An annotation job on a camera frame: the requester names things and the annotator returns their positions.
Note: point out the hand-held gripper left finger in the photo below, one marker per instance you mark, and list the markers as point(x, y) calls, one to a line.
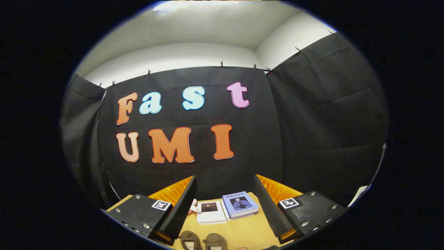
point(180, 208)

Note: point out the ceiling light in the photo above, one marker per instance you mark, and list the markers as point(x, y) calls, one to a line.
point(166, 6)

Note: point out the green and pink plush toy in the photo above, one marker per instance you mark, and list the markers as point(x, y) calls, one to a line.
point(193, 207)

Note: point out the brown fuzzy shoe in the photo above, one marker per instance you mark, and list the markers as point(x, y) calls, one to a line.
point(190, 239)
point(214, 240)

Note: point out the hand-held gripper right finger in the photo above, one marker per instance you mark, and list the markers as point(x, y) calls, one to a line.
point(269, 208)

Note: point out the white portrait cover book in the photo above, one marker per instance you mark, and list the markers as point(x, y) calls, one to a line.
point(211, 217)

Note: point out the blue figure cover book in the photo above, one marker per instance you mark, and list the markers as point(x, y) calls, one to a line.
point(241, 205)

